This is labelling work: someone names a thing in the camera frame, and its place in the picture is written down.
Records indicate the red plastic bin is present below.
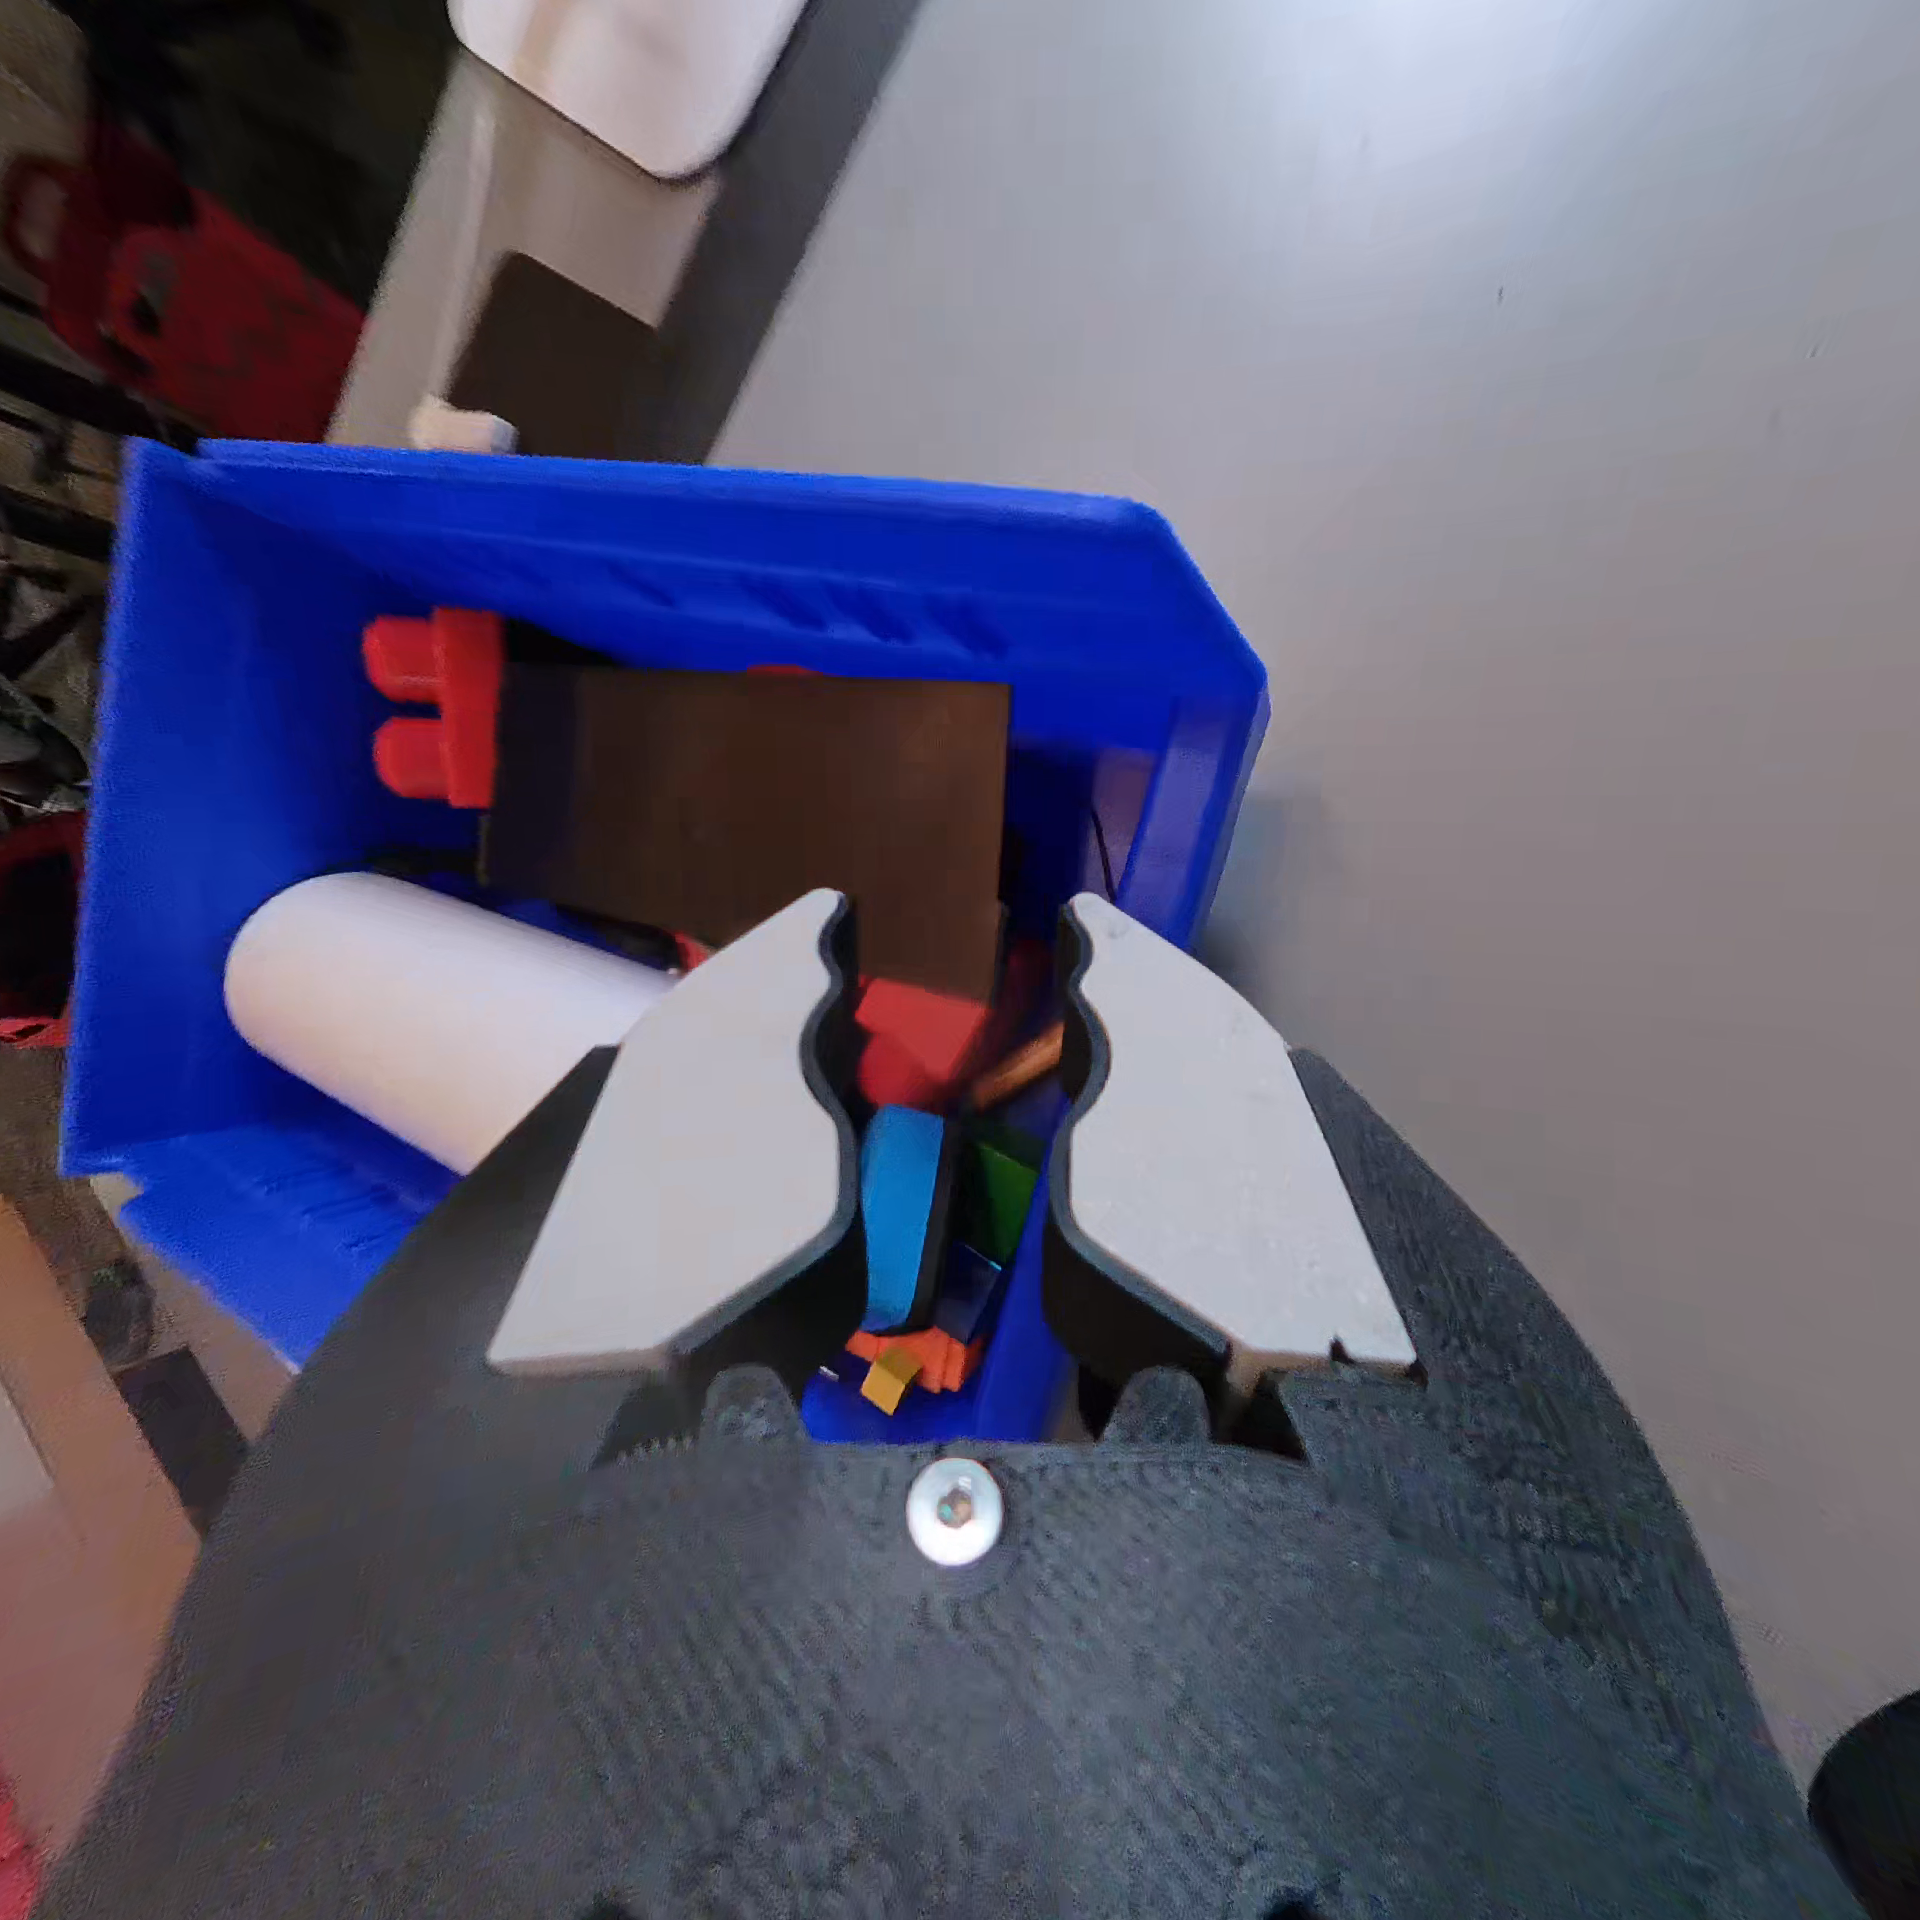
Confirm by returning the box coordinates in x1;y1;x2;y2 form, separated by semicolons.
0;129;369;443

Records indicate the orange toy block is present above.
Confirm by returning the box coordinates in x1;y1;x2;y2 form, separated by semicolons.
843;1329;988;1397

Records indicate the green toy block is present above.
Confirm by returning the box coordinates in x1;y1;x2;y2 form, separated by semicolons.
960;1137;1047;1259

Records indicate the white paper roll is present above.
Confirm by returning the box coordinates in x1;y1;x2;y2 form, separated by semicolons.
223;871;684;1180

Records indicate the wooden stick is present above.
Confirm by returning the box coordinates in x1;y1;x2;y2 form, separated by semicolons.
964;1023;1071;1116

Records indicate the red toy block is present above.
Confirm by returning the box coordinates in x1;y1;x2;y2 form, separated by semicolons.
360;609;510;811

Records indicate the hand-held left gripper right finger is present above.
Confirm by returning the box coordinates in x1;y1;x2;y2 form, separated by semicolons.
1042;894;1422;1397

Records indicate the black office chair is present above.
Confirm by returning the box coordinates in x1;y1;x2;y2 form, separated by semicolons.
1809;1691;1920;1920

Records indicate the black divider plate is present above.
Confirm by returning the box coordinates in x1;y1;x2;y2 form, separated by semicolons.
479;661;1018;1011

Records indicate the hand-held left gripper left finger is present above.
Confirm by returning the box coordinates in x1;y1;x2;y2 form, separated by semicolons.
484;886;867;1383

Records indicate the blue plastic bin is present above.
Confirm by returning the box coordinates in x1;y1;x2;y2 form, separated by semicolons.
59;438;1274;1445

